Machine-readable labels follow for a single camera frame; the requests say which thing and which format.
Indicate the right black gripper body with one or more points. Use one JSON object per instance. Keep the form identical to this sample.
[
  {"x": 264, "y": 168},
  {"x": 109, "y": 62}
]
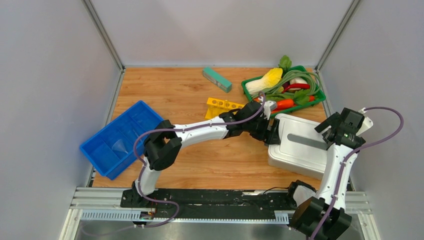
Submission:
[{"x": 324, "y": 139}]

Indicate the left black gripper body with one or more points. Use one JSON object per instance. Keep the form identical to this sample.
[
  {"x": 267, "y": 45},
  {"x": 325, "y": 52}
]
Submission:
[{"x": 258, "y": 130}]

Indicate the white tray lid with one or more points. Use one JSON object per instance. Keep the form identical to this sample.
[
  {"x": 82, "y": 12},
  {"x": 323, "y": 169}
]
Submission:
[{"x": 299, "y": 141}]

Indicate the clear glass funnel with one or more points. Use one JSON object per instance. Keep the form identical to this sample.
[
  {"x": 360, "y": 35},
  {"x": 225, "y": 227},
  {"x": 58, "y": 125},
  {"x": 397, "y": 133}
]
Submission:
[{"x": 119, "y": 146}]

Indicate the beige plastic tub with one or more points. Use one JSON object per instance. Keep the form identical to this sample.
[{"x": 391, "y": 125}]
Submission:
[{"x": 305, "y": 168}]

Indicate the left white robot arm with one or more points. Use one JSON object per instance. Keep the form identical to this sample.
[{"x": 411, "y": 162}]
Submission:
[{"x": 162, "y": 145}]

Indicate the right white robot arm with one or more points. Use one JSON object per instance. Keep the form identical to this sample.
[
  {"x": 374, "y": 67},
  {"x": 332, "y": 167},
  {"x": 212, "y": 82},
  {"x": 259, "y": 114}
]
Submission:
[{"x": 323, "y": 216}]

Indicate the green vegetable tray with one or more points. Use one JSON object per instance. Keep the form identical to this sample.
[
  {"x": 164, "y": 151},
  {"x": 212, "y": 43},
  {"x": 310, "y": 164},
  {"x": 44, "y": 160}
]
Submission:
[{"x": 299, "y": 97}]

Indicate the orange carrot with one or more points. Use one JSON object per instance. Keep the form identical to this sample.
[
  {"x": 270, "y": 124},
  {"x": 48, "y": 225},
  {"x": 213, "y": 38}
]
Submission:
[{"x": 286, "y": 104}]

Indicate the green long beans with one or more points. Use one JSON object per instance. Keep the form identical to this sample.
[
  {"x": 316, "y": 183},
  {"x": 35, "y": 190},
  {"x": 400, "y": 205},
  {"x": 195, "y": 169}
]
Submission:
[{"x": 294, "y": 76}]

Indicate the red chili pepper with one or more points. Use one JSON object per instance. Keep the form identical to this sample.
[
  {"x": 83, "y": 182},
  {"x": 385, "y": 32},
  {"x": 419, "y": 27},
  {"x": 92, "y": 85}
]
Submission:
[{"x": 292, "y": 88}]

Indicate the yellow test tube rack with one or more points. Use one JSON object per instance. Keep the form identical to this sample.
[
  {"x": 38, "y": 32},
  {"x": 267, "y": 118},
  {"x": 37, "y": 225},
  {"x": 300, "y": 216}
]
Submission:
[{"x": 217, "y": 106}]

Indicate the napa cabbage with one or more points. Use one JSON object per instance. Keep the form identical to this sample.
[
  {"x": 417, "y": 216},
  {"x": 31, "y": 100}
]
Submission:
[{"x": 270, "y": 79}]

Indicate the teal rectangular box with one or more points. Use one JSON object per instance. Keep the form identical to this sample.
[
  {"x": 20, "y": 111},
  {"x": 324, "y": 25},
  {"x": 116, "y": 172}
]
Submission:
[{"x": 217, "y": 79}]

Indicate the green leafy vegetable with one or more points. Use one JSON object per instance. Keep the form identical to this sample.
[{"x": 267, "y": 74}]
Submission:
[{"x": 285, "y": 63}]

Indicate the blue plastic bin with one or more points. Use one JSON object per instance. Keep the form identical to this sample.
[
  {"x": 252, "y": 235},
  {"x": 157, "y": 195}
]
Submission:
[{"x": 128, "y": 126}]

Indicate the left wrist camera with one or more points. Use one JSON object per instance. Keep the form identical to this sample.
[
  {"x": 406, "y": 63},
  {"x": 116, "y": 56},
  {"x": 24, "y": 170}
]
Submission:
[{"x": 268, "y": 107}]

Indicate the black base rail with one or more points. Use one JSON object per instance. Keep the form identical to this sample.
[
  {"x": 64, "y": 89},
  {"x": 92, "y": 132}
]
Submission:
[{"x": 214, "y": 204}]

